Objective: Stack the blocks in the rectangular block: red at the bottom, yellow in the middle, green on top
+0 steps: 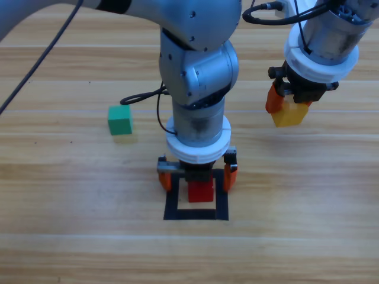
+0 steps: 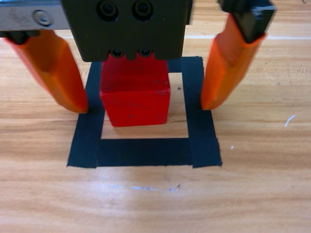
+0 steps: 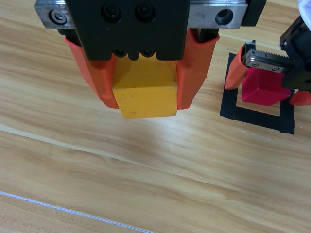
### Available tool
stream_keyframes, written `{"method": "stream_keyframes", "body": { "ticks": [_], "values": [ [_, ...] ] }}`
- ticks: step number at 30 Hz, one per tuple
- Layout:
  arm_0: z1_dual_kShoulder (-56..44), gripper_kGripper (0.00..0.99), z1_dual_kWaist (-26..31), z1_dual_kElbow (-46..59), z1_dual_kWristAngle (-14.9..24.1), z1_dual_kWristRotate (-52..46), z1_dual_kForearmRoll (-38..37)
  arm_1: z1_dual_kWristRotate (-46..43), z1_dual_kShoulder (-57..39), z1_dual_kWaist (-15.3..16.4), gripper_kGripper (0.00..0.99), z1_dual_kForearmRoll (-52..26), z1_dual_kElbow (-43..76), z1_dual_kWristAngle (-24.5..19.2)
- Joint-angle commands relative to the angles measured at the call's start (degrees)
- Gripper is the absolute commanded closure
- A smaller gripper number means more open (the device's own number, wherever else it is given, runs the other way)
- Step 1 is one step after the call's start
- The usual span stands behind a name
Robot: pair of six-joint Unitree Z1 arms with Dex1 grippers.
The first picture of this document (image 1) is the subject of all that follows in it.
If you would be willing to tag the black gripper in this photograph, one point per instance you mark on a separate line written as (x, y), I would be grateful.
(198, 173)
(308, 90)

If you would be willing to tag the red cube block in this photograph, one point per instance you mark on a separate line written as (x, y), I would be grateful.
(201, 193)

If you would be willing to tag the yellow cube block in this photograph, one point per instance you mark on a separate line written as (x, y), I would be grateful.
(288, 116)

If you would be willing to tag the green cube block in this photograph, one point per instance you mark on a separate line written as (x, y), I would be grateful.
(120, 124)

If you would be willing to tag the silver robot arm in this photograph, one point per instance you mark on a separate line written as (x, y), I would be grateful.
(334, 32)
(201, 74)

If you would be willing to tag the black tape square outline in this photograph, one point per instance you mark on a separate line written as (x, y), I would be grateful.
(173, 207)

